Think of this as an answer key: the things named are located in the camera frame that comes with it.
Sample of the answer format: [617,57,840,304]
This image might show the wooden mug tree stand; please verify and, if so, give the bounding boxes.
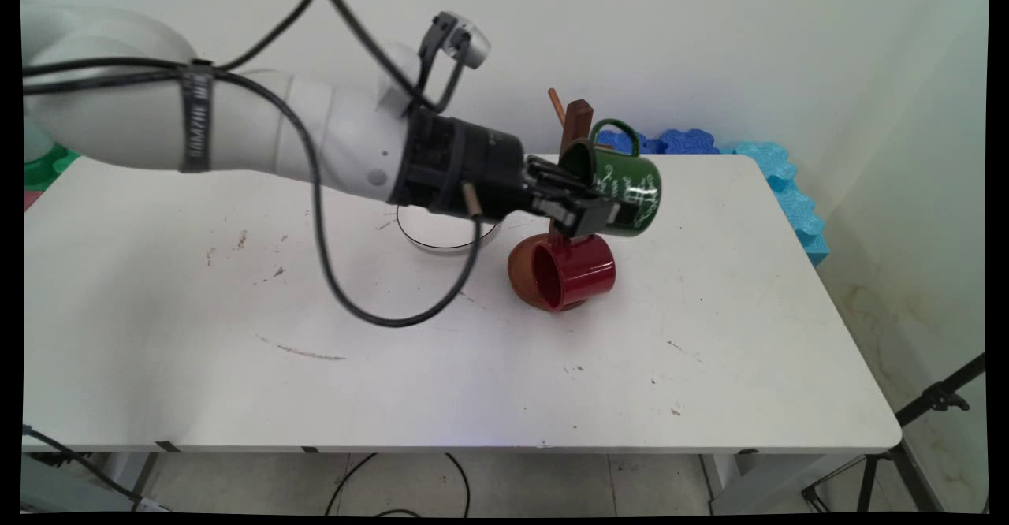
[507,87,614,313]

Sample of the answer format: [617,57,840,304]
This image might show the green foam mat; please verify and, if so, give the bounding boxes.
[24,143,81,192]

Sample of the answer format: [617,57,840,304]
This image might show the red ribbed mug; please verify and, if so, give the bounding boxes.
[530,233,616,313]

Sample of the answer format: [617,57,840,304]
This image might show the green enamel mug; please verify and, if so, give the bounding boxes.
[558,118,663,239]

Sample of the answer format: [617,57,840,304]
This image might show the black tripod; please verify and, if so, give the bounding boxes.
[802,352,987,515]

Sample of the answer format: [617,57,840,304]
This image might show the black floor cable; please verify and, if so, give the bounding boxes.
[324,452,472,519]

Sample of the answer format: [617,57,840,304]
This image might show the black velcro strap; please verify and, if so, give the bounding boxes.
[178,61,217,174]

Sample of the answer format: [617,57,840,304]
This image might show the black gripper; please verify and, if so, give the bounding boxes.
[393,110,624,239]

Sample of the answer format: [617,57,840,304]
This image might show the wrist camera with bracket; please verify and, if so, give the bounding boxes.
[416,10,492,114]

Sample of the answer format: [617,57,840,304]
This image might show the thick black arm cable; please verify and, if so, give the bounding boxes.
[22,56,485,329]

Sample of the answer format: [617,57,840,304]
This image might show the thin black camera cable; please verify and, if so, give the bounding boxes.
[214,0,442,112]

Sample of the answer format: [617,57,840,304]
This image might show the light blue foam mat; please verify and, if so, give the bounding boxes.
[719,141,831,267]

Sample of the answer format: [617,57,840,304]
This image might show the dark blue foam mat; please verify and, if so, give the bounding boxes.
[595,128,722,156]

